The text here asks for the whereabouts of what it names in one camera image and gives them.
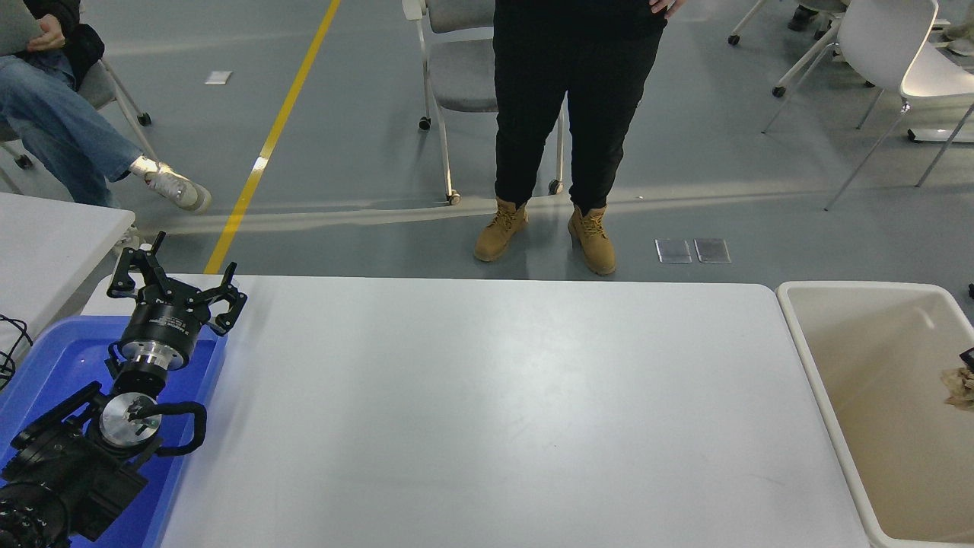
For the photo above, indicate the white shell chair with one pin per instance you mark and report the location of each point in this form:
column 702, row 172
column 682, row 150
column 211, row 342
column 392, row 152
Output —
column 883, row 38

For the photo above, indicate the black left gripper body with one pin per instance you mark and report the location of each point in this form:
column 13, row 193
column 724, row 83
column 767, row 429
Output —
column 163, row 323

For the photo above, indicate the seated person's hand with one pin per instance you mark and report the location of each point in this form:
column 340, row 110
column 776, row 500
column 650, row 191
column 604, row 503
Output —
column 49, row 34

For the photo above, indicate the grey padded white-framed chair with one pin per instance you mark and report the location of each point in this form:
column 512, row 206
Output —
column 460, row 84

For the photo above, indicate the white-legged castor chair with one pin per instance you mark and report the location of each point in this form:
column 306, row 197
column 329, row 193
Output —
column 778, row 90

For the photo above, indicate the tan paper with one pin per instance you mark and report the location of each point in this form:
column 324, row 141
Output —
column 960, row 387

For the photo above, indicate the seated person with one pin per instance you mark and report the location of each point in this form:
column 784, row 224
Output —
column 53, row 114

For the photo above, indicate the standing person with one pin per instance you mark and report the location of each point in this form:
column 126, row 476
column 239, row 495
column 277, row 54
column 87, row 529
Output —
column 533, row 91

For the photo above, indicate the white floor label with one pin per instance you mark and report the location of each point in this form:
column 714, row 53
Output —
column 218, row 78

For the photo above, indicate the grey tablet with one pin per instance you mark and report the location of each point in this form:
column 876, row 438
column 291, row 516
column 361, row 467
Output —
column 17, row 27

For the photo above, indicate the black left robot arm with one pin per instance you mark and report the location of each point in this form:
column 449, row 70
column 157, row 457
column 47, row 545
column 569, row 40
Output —
column 68, row 472

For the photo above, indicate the blue plastic tray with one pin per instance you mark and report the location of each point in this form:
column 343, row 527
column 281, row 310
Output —
column 68, row 358

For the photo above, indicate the grey wheeled chair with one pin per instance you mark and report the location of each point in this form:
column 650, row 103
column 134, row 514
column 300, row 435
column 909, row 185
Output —
column 95, row 87

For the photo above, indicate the silver floor plate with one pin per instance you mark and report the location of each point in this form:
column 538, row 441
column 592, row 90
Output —
column 673, row 250
column 712, row 250

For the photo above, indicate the large pale plastic bin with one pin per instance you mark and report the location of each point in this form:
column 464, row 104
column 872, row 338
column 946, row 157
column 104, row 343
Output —
column 883, row 396

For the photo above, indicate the standing person's left hand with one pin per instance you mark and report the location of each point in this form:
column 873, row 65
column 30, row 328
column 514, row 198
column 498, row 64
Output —
column 670, row 7

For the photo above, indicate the white side table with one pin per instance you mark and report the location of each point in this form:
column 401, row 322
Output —
column 46, row 243

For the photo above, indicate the white furniture foot bar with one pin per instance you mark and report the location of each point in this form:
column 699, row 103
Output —
column 936, row 135

